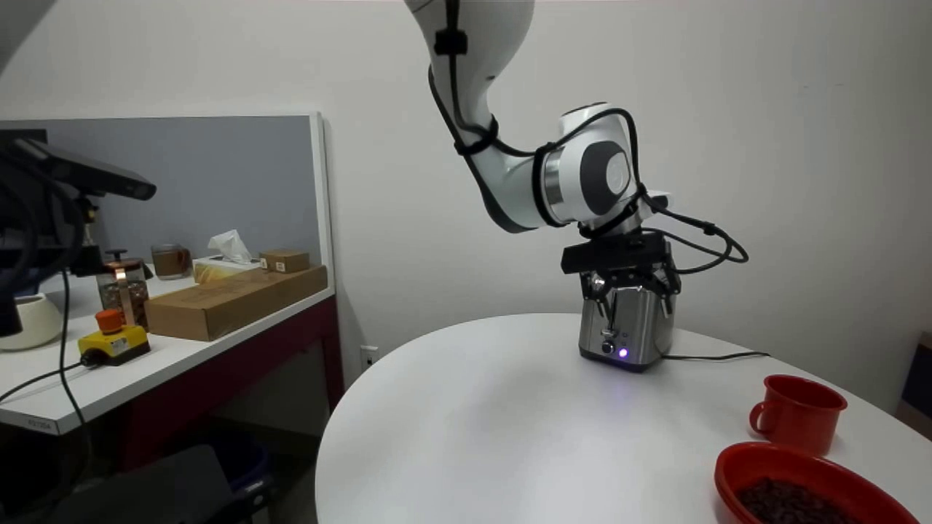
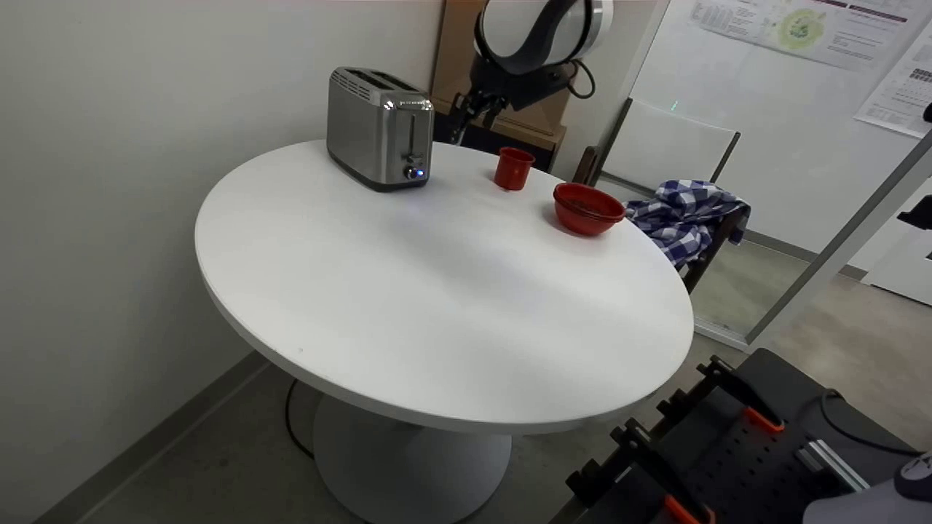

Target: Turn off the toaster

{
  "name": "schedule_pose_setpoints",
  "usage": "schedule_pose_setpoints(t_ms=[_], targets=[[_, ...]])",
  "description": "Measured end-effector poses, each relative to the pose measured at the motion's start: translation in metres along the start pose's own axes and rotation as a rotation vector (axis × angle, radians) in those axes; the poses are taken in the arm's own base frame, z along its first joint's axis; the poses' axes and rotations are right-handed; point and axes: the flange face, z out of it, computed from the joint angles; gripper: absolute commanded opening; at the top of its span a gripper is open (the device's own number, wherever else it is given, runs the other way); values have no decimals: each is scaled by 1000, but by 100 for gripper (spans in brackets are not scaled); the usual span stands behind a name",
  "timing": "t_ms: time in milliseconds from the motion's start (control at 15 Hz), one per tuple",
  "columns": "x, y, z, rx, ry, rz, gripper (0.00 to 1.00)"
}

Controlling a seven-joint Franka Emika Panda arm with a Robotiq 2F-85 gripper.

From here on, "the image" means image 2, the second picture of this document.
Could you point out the large wall poster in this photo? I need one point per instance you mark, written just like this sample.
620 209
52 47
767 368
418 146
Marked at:
804 28

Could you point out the small wall poster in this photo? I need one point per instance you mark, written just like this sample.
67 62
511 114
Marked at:
903 92

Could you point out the white leaning panel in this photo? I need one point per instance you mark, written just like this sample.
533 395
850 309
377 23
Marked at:
664 146

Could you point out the grey metal diagonal bar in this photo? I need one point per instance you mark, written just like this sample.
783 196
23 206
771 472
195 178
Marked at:
833 242

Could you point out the silver two-slot toaster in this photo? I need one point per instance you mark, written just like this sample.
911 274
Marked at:
372 126

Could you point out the red cup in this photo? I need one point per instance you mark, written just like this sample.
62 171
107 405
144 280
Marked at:
511 171

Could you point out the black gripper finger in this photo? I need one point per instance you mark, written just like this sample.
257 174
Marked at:
463 114

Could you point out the black stand under cloth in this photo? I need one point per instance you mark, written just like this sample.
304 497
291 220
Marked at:
713 248

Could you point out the white round table pedestal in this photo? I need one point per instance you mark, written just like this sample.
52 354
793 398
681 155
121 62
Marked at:
407 468

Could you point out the black robot base box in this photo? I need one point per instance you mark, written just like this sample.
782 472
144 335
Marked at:
514 146

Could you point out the red bowl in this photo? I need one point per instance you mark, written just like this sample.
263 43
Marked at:
587 210

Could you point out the blue white checkered cloth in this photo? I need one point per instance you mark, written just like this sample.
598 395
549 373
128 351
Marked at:
684 220

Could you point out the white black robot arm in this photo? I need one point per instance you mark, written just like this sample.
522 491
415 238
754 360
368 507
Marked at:
543 28

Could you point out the black clamp rig orange tips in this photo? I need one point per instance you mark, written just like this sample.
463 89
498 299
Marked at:
738 456

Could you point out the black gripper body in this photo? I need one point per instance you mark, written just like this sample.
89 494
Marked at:
518 84

